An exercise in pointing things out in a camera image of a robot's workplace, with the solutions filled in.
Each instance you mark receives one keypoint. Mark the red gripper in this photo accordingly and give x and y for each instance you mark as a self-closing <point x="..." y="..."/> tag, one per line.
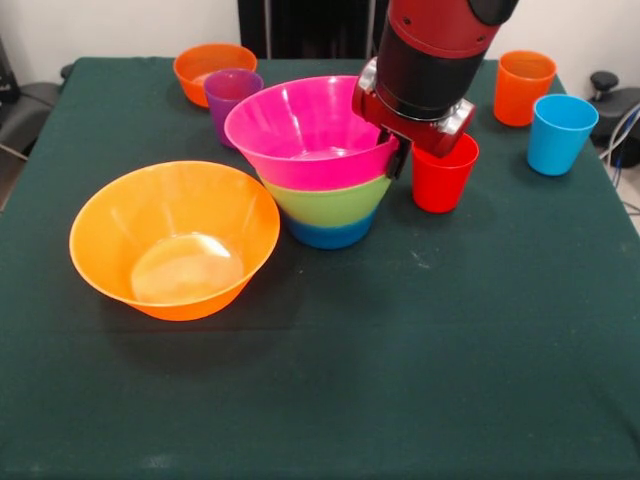
<point x="400" y="131"/>

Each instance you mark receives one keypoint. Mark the green bowl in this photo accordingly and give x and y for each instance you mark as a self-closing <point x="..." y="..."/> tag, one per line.
<point x="330" y="205"/>

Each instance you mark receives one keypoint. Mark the large pink bowl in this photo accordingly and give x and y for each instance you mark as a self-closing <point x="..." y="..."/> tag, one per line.
<point x="310" y="170"/>

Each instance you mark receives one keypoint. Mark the blue bowl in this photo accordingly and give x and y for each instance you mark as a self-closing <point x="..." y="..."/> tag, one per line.
<point x="330" y="237"/>

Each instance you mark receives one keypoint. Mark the purple cup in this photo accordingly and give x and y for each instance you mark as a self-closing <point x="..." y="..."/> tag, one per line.
<point x="222" y="110"/>

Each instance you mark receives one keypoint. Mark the large orange bowl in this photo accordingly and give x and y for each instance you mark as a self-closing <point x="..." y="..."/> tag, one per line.
<point x="150" y="215"/>

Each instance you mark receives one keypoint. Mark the red cup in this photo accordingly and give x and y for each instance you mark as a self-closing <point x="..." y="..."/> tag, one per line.
<point x="440" y="185"/>

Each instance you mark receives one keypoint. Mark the orange cup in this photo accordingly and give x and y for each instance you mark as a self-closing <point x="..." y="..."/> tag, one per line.
<point x="515" y="100"/>

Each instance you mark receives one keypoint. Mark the blue cup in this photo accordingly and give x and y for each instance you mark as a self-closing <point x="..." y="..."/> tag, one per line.
<point x="555" y="145"/>

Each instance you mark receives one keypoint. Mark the small dark orange bowl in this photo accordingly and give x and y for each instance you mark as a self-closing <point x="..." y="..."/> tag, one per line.
<point x="194" y="85"/>

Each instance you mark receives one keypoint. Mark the black round knob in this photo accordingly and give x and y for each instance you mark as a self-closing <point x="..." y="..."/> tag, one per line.
<point x="66" y="71"/>
<point x="604" y="80"/>

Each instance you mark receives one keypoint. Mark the dark green table cloth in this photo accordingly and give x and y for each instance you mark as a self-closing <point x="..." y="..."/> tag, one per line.
<point x="350" y="375"/>

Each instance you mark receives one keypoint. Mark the black round base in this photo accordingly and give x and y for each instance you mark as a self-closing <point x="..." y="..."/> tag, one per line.
<point x="627" y="100"/>
<point x="25" y="110"/>

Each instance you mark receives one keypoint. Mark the grey metal leg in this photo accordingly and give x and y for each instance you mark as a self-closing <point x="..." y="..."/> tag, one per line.
<point x="12" y="150"/>

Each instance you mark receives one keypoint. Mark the black equipment box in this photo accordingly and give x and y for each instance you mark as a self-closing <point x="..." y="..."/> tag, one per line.
<point x="5" y="75"/>

